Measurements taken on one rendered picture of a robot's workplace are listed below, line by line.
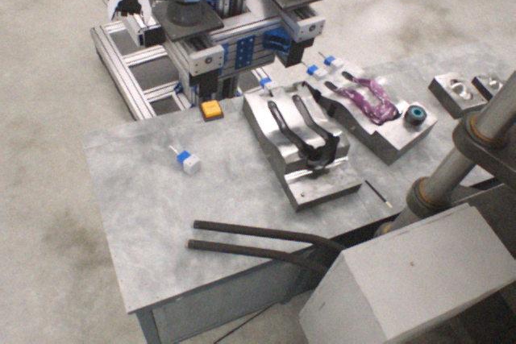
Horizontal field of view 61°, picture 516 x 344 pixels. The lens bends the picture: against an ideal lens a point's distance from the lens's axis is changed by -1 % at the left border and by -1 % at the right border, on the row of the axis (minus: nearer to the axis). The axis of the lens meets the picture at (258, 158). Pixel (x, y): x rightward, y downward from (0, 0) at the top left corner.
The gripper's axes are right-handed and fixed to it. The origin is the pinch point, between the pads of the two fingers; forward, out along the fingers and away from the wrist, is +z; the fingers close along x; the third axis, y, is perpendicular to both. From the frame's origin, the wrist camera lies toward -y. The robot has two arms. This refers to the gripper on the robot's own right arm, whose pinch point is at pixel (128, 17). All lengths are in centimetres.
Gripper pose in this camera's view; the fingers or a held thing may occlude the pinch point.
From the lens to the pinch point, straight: 116.4
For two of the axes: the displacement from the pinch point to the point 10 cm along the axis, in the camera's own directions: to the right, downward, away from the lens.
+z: 0.9, 8.2, -5.6
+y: -2.5, 5.6, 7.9
